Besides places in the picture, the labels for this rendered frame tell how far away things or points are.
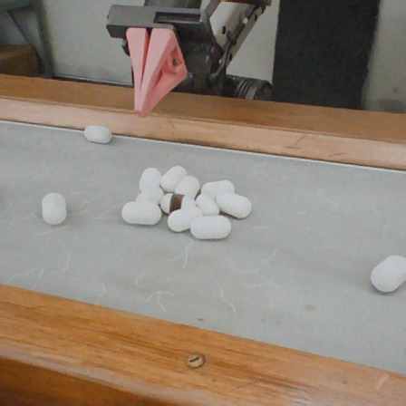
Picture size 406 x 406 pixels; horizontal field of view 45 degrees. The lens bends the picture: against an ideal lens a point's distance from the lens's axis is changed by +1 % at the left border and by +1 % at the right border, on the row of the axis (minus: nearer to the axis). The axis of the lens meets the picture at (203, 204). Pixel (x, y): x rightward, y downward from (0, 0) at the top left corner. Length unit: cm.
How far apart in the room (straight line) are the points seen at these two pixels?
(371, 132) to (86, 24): 249
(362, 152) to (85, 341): 38
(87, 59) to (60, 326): 274
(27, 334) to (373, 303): 24
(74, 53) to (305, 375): 285
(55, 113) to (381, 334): 48
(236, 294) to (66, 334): 13
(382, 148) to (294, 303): 26
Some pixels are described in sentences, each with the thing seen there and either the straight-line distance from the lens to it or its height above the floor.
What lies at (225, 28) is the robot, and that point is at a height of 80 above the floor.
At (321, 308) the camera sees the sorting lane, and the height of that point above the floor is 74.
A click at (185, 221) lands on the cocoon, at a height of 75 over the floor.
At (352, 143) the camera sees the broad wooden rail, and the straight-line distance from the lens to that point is 57.
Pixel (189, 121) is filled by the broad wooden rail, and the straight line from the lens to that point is 60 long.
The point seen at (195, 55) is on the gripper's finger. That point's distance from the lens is 52.
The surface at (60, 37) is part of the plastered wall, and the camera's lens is 308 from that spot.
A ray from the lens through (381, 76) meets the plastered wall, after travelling 251.
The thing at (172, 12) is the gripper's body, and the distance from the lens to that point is 50.
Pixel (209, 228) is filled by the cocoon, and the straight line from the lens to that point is 41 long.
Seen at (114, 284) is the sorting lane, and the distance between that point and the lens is 38.
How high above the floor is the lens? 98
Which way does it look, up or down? 32 degrees down
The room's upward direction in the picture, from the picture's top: straight up
